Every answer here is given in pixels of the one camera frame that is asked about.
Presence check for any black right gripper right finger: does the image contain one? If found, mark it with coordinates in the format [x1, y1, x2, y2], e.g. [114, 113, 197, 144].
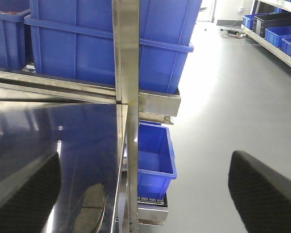
[228, 150, 291, 233]

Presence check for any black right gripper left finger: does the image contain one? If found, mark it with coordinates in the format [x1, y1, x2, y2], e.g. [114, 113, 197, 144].
[0, 153, 61, 233]

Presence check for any grey brake pad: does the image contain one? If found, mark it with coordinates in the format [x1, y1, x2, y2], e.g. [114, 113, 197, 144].
[72, 183, 105, 233]

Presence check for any stainless steel shelf rack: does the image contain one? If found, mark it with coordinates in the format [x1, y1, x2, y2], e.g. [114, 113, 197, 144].
[0, 0, 178, 233]

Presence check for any lower blue plastic bin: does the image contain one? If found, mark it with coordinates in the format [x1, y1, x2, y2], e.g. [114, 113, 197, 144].
[137, 123, 178, 200]

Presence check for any blue plastic bin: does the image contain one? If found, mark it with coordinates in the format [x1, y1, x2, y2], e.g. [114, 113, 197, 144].
[137, 123, 178, 200]
[0, 9, 30, 70]

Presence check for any left blue plastic bin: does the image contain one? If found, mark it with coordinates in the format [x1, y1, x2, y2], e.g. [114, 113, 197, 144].
[0, 9, 30, 70]

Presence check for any large right blue bin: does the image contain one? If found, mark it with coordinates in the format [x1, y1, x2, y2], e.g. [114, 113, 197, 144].
[24, 0, 201, 94]

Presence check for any black background bin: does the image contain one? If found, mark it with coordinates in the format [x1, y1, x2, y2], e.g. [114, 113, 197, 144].
[252, 13, 291, 38]

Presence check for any small blue background bin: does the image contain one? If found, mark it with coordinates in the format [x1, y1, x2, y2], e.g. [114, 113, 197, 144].
[242, 13, 270, 30]

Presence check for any background metal shelf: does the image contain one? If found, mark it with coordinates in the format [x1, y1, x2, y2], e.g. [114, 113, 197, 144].
[241, 0, 291, 68]

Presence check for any black power adapter cable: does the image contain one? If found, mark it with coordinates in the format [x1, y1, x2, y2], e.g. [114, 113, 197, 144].
[220, 28, 247, 39]

